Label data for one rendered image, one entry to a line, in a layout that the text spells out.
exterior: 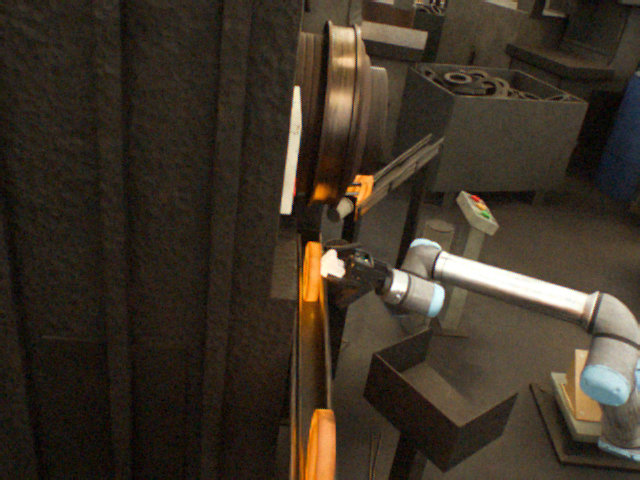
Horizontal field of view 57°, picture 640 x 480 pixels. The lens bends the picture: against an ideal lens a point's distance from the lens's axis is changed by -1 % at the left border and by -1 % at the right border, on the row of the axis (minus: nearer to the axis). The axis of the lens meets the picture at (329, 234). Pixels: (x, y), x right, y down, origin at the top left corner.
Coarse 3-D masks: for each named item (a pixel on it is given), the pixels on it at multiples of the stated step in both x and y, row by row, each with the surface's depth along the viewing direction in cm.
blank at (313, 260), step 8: (312, 248) 153; (320, 248) 154; (312, 256) 151; (320, 256) 152; (312, 264) 150; (320, 264) 151; (304, 272) 162; (312, 272) 150; (320, 272) 150; (304, 280) 161; (312, 280) 150; (320, 280) 151; (304, 288) 158; (312, 288) 151; (304, 296) 156; (312, 296) 153
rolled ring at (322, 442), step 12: (312, 420) 118; (324, 420) 109; (312, 432) 117; (324, 432) 106; (312, 444) 118; (324, 444) 105; (312, 456) 118; (324, 456) 104; (312, 468) 117; (324, 468) 103
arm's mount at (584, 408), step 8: (576, 352) 220; (584, 352) 220; (576, 360) 219; (584, 360) 219; (576, 368) 218; (568, 376) 224; (576, 376) 217; (560, 384) 228; (568, 384) 223; (576, 384) 216; (568, 392) 222; (576, 392) 215; (568, 400) 220; (576, 400) 214; (584, 400) 215; (592, 400) 215; (576, 408) 213; (584, 408) 214; (592, 408) 214; (576, 416) 213; (584, 416) 213; (592, 416) 213; (600, 416) 213
